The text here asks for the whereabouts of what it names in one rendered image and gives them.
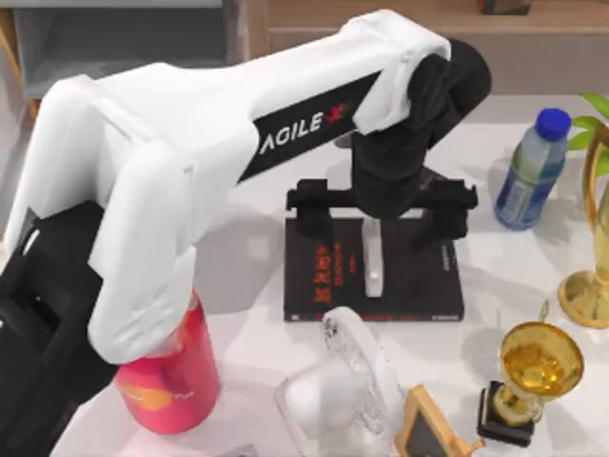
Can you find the black book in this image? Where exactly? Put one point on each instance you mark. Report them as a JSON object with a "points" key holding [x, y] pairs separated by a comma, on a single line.
{"points": [[414, 285]]}

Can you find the pale grey rounded box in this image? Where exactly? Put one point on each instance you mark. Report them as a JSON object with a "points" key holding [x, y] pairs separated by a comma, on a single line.
{"points": [[373, 266]]}

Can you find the clear bottle with blue cap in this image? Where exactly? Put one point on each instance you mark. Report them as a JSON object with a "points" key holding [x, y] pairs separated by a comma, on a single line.
{"points": [[530, 176]]}

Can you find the tall gold trophy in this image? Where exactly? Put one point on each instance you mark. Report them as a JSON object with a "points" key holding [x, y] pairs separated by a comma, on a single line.
{"points": [[590, 295]]}

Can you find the gold trophy with black base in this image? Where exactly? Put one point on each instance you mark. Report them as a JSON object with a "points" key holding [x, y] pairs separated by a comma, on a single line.
{"points": [[542, 366]]}

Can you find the white and clear plastic object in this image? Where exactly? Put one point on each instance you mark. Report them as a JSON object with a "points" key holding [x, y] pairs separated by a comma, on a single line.
{"points": [[333, 395]]}

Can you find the green plant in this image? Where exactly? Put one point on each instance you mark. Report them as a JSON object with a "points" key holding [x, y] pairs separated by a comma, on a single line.
{"points": [[592, 121]]}

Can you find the wooden framed blackboard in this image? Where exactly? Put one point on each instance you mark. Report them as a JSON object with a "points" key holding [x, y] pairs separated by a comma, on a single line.
{"points": [[423, 423]]}

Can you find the dark red box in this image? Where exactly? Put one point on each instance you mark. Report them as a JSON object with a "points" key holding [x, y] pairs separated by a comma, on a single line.
{"points": [[499, 5]]}

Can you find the red can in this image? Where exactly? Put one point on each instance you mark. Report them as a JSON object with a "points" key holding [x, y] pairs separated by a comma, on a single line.
{"points": [[166, 381]]}

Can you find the grey cabinet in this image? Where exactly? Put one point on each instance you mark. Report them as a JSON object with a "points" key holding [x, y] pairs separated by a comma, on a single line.
{"points": [[119, 43]]}

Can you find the wooden frame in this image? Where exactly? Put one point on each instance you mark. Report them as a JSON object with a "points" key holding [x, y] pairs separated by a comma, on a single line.
{"points": [[12, 52]]}

